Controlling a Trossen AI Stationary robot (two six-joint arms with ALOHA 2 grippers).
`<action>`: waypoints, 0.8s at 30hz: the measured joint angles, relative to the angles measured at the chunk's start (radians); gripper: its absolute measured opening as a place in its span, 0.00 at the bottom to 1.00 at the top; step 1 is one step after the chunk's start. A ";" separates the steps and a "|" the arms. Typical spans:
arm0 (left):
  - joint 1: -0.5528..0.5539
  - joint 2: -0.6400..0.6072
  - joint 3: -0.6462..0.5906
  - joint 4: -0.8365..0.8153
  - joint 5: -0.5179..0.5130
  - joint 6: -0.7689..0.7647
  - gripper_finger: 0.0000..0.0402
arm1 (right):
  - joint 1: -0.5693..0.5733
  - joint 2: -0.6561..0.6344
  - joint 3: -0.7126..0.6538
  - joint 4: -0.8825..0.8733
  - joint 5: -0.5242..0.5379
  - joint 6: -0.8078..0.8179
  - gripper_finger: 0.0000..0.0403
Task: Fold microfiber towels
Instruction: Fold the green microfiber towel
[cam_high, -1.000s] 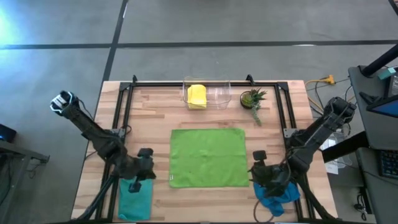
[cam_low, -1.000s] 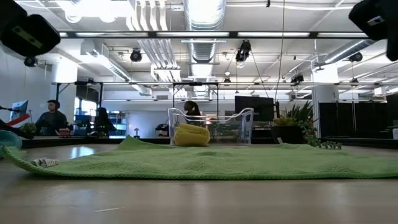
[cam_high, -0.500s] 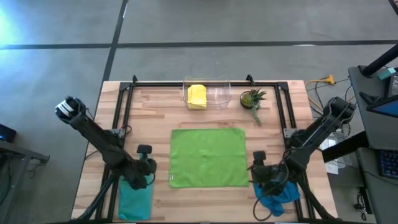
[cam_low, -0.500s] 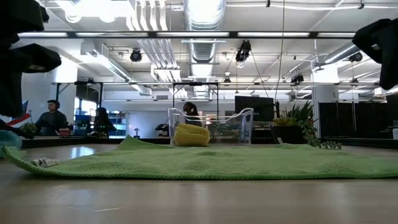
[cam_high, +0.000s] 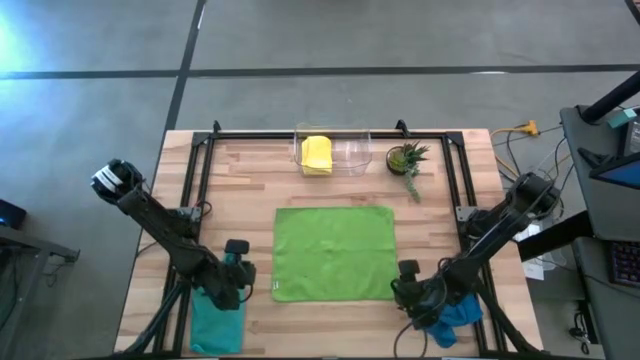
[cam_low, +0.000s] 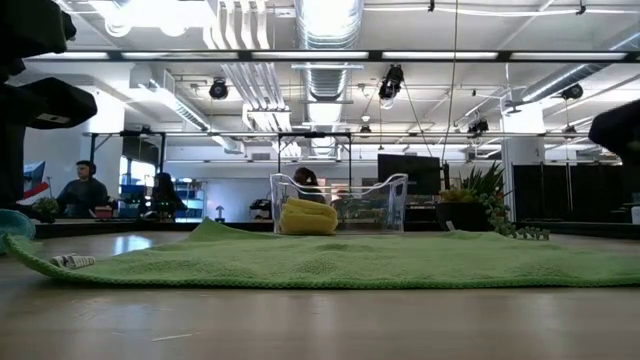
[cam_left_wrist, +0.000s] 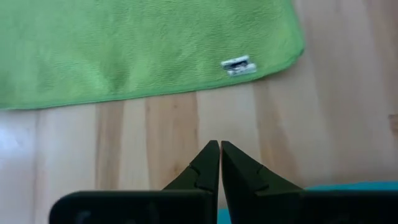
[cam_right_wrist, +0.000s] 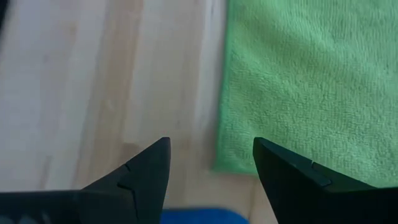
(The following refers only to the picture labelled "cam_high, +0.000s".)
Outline blue microfiber towel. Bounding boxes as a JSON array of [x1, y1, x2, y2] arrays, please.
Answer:
[[424, 292, 484, 350]]

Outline laptop with blue screen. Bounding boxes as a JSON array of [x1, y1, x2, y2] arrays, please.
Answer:
[[588, 151, 640, 191]]

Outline black device with blue light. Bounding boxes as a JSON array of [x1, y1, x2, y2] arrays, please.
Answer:
[[0, 198, 27, 231]]

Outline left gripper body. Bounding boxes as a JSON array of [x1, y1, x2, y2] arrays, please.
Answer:
[[199, 259, 258, 312]]

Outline small teal box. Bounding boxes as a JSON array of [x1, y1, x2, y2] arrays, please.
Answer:
[[607, 108, 639, 129]]

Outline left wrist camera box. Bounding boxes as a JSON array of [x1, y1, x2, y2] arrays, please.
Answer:
[[223, 238, 251, 266]]

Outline black side cart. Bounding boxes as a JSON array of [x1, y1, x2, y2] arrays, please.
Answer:
[[0, 224, 81, 360]]

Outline black aluminium table frame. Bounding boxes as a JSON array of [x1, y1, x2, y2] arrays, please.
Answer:
[[122, 119, 544, 359]]

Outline yellow microfiber towel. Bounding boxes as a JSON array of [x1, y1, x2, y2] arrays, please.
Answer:
[[300, 134, 334, 177]]

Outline backlit black keyboard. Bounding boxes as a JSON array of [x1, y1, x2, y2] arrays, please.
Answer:
[[606, 239, 640, 290]]

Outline potted succulent plant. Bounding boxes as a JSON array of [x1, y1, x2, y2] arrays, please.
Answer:
[[384, 141, 431, 204]]

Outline teal microfiber towel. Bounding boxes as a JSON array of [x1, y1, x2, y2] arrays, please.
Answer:
[[189, 252, 247, 357]]

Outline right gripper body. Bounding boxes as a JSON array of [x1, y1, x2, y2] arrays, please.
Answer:
[[391, 274, 451, 330]]

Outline black pole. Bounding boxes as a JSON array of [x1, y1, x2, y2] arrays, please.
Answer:
[[579, 69, 640, 125]]

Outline yellow extension cord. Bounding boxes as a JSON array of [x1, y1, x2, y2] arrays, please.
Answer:
[[488, 119, 542, 140]]

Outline clear plastic bin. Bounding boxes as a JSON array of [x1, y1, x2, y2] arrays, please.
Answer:
[[293, 122, 374, 177]]

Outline black desk beam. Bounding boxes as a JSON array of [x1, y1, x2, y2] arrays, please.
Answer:
[[517, 209, 595, 262]]

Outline black power adapter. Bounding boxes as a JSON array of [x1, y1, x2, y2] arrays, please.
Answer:
[[568, 299, 599, 356]]

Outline grey desk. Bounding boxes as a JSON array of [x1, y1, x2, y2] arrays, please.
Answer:
[[572, 234, 640, 360], [558, 104, 640, 241]]

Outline white paper box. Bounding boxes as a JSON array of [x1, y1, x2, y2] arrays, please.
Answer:
[[513, 223, 569, 281]]

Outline grey desktop device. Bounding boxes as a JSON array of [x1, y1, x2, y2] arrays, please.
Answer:
[[623, 115, 640, 157]]

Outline green microfiber towel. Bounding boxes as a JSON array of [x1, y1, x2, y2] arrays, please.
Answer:
[[271, 205, 400, 304]]

